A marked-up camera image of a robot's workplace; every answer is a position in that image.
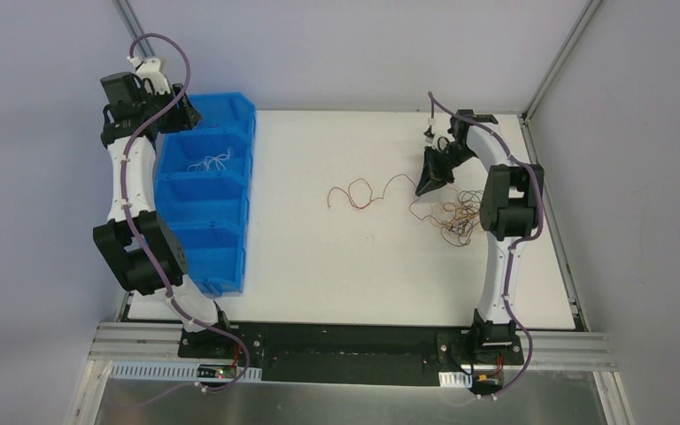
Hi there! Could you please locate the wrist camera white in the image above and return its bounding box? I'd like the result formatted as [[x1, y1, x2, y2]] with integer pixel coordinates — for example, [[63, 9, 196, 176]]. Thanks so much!
[[127, 56, 172, 96], [423, 117, 439, 145]]

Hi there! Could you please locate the left corner aluminium post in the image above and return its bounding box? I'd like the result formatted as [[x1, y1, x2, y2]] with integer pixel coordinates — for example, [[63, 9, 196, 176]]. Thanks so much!
[[111, 0, 175, 107]]

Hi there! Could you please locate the corner aluminium post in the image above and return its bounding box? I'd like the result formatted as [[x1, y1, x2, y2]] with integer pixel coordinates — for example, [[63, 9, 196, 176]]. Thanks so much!
[[522, 0, 606, 123], [111, 0, 175, 107]]

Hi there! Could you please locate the blue plastic bin row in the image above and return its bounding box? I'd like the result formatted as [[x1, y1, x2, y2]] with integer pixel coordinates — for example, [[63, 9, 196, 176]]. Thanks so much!
[[154, 93, 256, 297]]

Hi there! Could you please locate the white slotted cable duct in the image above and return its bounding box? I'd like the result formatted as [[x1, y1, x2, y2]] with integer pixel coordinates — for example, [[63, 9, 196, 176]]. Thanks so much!
[[109, 361, 242, 384]]

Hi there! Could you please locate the aluminium frame rail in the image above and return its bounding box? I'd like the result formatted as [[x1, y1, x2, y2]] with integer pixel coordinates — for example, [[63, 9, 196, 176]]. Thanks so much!
[[88, 322, 617, 372]]

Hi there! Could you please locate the white thin wire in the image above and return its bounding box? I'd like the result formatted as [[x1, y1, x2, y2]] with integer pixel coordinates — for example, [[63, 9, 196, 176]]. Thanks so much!
[[186, 147, 236, 174]]

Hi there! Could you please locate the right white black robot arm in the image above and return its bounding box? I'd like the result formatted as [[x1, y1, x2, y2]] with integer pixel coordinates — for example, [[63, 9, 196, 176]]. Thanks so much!
[[415, 109, 545, 364]]

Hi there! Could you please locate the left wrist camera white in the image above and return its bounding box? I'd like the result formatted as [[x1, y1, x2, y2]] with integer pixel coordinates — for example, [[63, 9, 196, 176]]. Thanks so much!
[[127, 56, 172, 96]]

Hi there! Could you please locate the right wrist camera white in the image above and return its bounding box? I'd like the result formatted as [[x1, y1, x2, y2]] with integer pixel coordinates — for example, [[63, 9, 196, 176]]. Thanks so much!
[[423, 117, 439, 145]]

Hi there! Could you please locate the right corner aluminium post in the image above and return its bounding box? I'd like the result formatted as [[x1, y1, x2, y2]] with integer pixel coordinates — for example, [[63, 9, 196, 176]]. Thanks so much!
[[522, 0, 606, 123]]

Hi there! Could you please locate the bright red thin wire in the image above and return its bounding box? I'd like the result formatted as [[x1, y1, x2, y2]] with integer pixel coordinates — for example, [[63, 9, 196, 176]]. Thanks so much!
[[326, 173, 421, 211]]

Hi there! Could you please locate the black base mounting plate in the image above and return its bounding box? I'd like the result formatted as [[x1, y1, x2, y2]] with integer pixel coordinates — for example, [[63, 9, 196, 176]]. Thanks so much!
[[178, 321, 526, 387]]

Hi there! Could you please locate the bundle of thin wires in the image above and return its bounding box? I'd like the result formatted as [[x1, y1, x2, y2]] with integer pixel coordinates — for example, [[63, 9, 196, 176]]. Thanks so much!
[[408, 186, 488, 248]]

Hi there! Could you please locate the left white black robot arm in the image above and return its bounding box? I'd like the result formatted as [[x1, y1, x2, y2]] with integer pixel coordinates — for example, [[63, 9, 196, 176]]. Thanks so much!
[[93, 69, 235, 359]]

